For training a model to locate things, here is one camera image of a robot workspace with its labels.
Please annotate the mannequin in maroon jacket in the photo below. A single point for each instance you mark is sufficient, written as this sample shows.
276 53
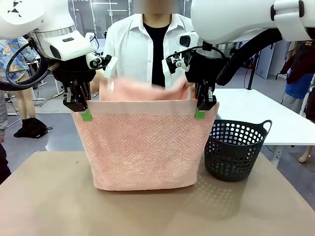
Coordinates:
302 71

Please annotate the person in white shirt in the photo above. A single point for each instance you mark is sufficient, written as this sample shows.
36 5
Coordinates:
130 44

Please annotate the white side table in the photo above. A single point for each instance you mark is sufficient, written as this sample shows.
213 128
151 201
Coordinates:
270 115

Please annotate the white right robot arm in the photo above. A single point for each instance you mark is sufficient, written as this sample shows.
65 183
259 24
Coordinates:
233 17

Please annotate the grey open door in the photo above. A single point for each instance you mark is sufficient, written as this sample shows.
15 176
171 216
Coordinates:
264 64

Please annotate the black metal frame chair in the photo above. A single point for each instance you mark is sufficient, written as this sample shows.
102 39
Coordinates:
12 98

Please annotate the black clothing pile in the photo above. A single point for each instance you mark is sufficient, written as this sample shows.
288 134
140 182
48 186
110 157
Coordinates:
30 127

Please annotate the black perforated laundry basket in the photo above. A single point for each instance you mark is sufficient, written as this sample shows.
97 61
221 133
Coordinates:
229 157

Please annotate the mannequin in floral shirt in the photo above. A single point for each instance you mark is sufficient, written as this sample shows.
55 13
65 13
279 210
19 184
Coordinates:
14 49

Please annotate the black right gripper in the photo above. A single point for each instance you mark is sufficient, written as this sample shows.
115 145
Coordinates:
203 67

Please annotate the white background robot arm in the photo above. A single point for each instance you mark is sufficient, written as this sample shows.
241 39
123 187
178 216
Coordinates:
89 36

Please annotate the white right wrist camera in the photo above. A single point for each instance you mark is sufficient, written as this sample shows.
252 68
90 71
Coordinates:
180 64

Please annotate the clothes rack with coats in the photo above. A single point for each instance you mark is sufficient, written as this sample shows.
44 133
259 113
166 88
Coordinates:
292 49

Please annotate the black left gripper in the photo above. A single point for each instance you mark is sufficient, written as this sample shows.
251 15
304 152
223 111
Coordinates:
73 71

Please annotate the black tripod white top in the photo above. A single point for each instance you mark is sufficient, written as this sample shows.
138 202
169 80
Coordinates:
251 73

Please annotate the person's right hand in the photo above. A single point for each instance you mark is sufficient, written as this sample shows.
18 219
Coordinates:
96 82

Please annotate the pink towel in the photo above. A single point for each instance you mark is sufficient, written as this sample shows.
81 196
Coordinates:
145 147

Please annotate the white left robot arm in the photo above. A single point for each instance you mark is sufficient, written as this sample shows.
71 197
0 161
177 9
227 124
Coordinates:
37 19

